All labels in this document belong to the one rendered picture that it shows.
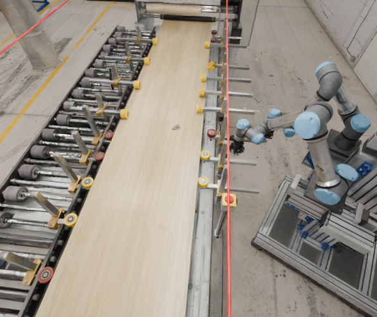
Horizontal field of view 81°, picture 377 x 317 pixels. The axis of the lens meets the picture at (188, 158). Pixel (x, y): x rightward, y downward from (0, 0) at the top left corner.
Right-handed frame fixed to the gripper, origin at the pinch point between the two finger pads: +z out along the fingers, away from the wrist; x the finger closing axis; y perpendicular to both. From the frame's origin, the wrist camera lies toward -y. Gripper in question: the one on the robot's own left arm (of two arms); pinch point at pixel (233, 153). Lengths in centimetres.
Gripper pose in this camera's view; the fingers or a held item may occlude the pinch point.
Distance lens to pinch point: 175.3
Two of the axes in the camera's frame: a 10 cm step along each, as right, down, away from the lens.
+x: 9.7, -1.9, 1.6
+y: 2.4, 7.7, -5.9
